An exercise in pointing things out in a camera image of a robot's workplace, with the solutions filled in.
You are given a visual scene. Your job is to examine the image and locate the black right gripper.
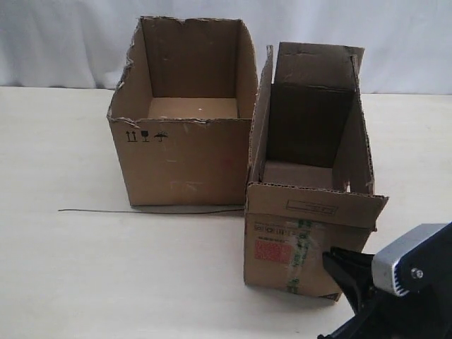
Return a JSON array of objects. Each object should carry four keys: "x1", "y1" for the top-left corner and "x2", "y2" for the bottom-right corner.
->
[{"x1": 316, "y1": 221, "x2": 452, "y2": 339}]

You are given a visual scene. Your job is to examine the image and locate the small taped cardboard box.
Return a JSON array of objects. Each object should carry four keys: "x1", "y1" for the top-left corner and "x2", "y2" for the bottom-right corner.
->
[{"x1": 243, "y1": 42, "x2": 388, "y2": 301}]

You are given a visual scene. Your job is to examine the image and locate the large open cardboard box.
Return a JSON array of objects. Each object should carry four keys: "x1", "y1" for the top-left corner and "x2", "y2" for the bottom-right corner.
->
[{"x1": 107, "y1": 16, "x2": 258, "y2": 206}]

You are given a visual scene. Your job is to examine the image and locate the thin dark line strip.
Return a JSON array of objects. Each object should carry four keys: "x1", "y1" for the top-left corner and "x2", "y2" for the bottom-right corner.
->
[{"x1": 57, "y1": 208, "x2": 244, "y2": 215}]

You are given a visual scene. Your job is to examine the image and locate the white backdrop curtain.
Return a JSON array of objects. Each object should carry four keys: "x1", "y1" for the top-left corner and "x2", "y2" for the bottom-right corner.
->
[{"x1": 1, "y1": 1, "x2": 451, "y2": 95}]

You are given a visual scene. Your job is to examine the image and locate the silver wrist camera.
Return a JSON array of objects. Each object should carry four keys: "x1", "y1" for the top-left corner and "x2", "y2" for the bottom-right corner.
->
[{"x1": 371, "y1": 223, "x2": 451, "y2": 297}]

